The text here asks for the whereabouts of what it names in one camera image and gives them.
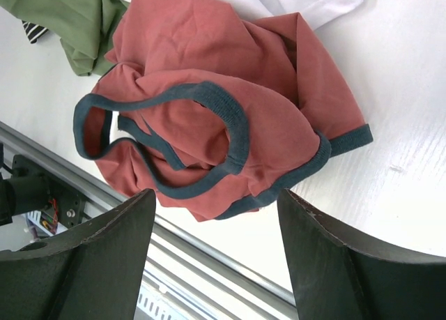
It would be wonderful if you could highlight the green tank top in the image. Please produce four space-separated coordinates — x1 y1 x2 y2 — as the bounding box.
1 0 129 76

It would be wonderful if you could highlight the red tank top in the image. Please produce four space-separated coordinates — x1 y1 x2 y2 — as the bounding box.
73 0 373 222

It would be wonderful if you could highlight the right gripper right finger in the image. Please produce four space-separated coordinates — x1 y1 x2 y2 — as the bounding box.
277 190 445 319

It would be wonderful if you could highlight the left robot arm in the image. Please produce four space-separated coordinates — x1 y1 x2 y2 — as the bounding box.
1 143 52 226

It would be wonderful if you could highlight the black white striped tank top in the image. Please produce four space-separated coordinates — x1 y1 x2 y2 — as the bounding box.
22 21 49 44

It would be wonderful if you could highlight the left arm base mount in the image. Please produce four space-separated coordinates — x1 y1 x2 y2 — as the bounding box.
25 162 86 235

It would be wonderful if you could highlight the aluminium mounting rail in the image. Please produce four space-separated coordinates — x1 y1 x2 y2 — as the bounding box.
1 123 298 319

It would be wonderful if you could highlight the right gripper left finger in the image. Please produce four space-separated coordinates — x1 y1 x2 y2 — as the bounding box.
1 190 156 319

